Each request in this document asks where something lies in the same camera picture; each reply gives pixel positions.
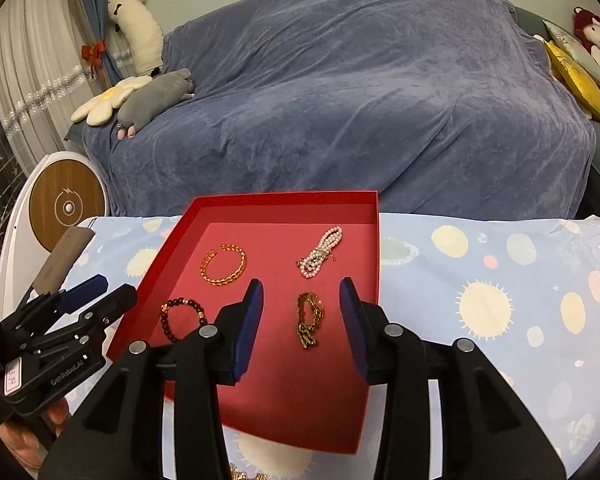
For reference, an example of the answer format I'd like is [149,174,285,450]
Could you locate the pearl bead bracelet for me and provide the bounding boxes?
[296,226,343,279]

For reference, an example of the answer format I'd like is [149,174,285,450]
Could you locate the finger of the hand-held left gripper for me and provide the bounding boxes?
[27,284,138,356]
[0,275,108,341]

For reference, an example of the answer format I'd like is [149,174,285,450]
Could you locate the wide gold chain bracelet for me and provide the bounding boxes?
[296,291,326,351]

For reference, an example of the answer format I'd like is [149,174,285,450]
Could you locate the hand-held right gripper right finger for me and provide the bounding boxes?
[339,276,568,480]

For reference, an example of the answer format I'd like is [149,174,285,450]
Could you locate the white sheer curtain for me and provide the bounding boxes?
[0,0,111,176]

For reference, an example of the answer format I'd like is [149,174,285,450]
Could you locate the gold shiny cushion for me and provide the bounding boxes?
[544,40,600,133]

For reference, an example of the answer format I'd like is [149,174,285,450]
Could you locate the silver shiny cushion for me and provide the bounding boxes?
[541,20,600,93]

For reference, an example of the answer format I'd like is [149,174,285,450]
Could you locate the red monkey plush toy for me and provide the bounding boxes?
[572,6,600,78]

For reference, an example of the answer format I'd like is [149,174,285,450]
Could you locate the white cow plush toy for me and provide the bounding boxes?
[106,0,165,77]

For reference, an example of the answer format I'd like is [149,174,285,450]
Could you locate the red cardboard box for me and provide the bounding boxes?
[105,190,381,456]

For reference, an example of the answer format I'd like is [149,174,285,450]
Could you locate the blue plush sofa blanket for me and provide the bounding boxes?
[82,0,597,221]

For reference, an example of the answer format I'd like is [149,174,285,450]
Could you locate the grey plush toy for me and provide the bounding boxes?
[116,68,196,140]

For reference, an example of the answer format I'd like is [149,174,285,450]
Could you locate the gold necklace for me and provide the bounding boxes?
[228,464,268,480]

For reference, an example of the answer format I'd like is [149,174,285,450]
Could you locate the person's left hand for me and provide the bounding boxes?
[0,399,72,468]

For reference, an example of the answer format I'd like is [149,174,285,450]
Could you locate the silver tinsel garland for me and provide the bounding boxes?
[2,50,131,133]

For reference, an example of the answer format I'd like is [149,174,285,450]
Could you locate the planet print blue tablecloth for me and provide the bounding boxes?
[0,212,600,480]

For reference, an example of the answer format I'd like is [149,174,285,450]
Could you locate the gold chain link bracelet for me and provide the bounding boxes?
[200,244,247,287]

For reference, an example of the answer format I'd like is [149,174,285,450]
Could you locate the flower shaped cushion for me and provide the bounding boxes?
[70,75,153,127]

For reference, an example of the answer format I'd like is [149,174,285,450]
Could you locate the red bow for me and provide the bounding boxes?
[81,40,107,68]

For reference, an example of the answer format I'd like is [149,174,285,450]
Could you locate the white round wood-faced appliance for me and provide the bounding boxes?
[0,151,111,311]

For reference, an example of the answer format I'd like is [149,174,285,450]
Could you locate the dark beaded bracelet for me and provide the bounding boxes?
[160,298,208,345]

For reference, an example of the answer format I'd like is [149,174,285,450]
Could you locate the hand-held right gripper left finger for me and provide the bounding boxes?
[37,277,266,480]

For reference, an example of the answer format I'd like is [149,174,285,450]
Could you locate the grey rectangular case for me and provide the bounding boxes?
[32,226,96,295]

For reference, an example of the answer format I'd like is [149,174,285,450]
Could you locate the blue curtain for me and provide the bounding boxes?
[75,0,123,83]

